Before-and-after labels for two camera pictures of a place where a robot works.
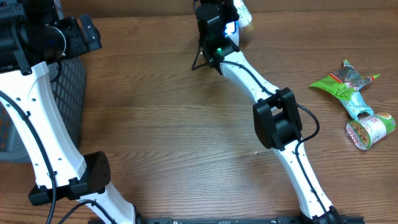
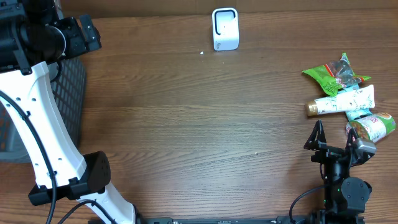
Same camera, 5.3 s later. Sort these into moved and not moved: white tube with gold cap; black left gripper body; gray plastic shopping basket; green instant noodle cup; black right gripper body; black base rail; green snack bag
Moved: green snack bag; white tube with gold cap; black right gripper body
Not moved: gray plastic shopping basket; green instant noodle cup; black left gripper body; black base rail
